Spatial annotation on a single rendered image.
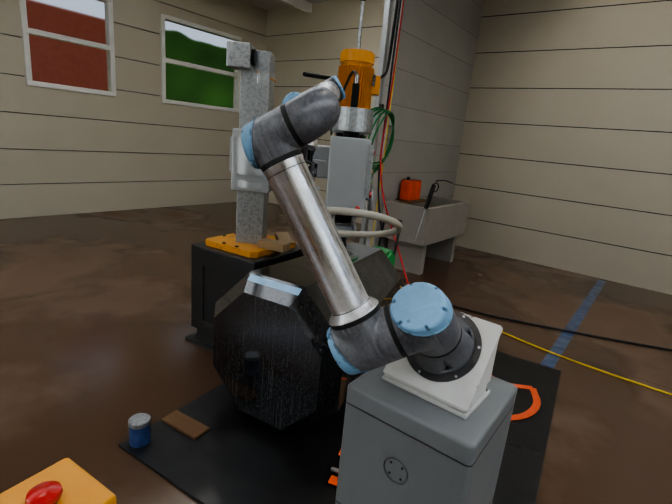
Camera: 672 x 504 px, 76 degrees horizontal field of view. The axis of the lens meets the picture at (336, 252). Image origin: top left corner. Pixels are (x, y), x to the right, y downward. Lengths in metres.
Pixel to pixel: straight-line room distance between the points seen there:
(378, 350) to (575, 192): 5.98
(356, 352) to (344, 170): 1.39
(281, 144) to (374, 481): 1.01
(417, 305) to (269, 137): 0.56
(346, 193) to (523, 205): 4.97
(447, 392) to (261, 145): 0.84
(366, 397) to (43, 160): 7.05
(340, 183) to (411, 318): 1.38
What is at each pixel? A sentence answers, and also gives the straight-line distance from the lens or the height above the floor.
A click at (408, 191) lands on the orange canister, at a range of 5.64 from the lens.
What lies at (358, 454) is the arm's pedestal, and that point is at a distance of 1.44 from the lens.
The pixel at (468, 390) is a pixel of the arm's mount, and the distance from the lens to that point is 1.31.
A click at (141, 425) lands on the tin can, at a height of 0.14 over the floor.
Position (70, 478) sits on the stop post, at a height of 1.08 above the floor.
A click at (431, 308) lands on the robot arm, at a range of 1.12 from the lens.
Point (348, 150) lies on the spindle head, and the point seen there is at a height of 1.50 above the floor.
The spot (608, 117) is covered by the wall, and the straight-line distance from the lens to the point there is 6.94.
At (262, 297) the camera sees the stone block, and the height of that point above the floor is 0.77.
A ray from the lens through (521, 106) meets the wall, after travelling 7.17.
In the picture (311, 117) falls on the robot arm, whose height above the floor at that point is 1.60.
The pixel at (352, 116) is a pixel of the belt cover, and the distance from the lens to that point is 2.34.
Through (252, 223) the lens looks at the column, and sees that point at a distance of 3.08.
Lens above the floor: 1.56
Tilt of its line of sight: 15 degrees down
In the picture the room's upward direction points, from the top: 5 degrees clockwise
